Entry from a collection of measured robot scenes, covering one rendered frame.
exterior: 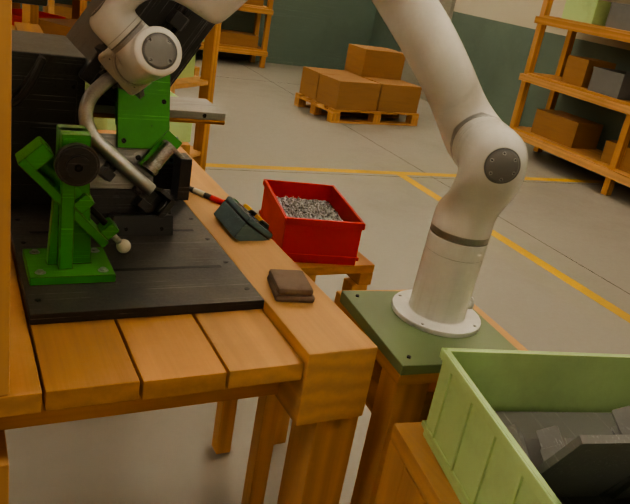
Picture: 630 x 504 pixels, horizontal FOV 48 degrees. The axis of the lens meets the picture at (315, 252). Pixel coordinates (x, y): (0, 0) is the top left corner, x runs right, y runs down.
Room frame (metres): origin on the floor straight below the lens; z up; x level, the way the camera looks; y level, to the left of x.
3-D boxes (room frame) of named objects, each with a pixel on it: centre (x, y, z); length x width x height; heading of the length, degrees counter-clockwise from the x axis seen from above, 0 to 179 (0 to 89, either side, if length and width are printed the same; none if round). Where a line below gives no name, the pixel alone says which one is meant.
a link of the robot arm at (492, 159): (1.32, -0.29, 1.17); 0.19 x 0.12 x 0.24; 6
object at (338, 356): (1.73, 0.29, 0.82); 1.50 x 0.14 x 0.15; 30
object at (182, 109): (1.71, 0.49, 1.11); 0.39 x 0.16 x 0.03; 120
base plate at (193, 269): (1.59, 0.53, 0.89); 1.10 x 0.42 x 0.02; 30
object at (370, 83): (8.17, -0.18, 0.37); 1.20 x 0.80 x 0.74; 126
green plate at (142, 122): (1.56, 0.44, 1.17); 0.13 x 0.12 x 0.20; 30
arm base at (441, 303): (1.35, -0.28, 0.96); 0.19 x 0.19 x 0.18
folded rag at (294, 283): (1.27, 0.03, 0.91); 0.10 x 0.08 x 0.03; 17
